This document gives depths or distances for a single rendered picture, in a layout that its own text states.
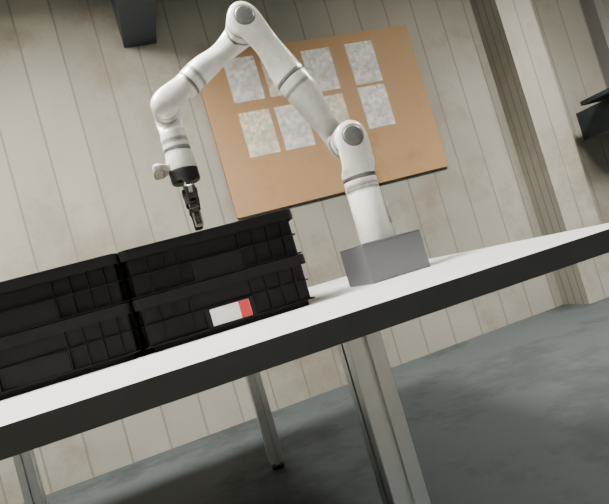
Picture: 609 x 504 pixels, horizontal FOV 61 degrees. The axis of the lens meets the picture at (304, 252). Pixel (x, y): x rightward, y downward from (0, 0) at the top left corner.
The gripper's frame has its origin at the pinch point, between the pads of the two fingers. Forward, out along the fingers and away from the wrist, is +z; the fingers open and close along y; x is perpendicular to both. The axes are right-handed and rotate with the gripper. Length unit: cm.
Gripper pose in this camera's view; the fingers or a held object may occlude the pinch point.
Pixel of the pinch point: (198, 222)
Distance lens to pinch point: 135.1
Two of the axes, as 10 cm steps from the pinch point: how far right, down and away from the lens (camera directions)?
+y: -2.3, 1.0, 9.7
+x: -9.3, 2.6, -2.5
